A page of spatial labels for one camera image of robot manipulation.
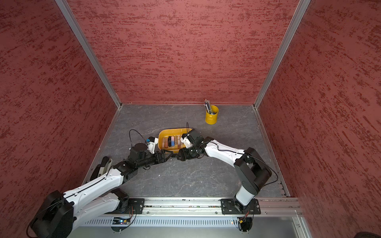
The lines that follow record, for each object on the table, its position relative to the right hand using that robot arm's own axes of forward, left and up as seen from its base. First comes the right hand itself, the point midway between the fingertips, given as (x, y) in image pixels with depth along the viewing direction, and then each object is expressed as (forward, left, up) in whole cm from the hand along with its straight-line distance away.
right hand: (182, 159), depth 84 cm
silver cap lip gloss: (+15, +12, -4) cm, 19 cm away
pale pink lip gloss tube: (+15, +4, -5) cm, 16 cm away
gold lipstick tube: (+16, +6, -4) cm, 17 cm away
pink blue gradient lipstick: (+15, +8, -4) cm, 17 cm away
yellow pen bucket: (+30, -20, 0) cm, 36 cm away
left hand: (0, +7, +4) cm, 9 cm away
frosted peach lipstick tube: (+14, +14, -5) cm, 21 cm away
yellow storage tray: (+23, +12, -5) cm, 26 cm away
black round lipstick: (+15, +10, -4) cm, 18 cm away
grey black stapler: (-4, +47, -2) cm, 47 cm away
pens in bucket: (+36, -16, +9) cm, 41 cm away
